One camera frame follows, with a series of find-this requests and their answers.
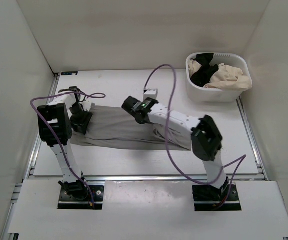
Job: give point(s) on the grey trousers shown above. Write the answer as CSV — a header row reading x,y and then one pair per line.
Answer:
x,y
112,127

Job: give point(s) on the white laundry basket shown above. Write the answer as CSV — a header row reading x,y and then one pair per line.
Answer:
x,y
198,94

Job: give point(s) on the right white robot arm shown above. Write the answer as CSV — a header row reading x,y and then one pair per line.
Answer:
x,y
202,135

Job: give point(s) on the black trousers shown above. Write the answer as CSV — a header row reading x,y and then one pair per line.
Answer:
x,y
202,76

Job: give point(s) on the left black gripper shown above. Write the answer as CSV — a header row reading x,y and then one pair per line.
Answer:
x,y
82,122

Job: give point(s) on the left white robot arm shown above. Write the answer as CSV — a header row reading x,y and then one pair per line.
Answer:
x,y
56,122

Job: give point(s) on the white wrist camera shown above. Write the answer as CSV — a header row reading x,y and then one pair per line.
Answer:
x,y
150,93
87,105

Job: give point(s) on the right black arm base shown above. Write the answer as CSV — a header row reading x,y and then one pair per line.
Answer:
x,y
207,199

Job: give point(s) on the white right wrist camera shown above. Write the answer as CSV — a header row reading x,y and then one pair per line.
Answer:
x,y
150,93

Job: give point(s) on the beige trousers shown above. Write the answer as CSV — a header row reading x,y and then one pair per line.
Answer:
x,y
226,78

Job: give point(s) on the front aluminium rail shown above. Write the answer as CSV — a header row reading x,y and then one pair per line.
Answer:
x,y
238,177

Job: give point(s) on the blue label sticker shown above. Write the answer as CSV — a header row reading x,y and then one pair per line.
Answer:
x,y
69,73

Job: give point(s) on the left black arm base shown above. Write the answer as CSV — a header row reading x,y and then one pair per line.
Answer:
x,y
75,196

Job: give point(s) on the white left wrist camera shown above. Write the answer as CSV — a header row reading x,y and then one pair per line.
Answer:
x,y
87,105

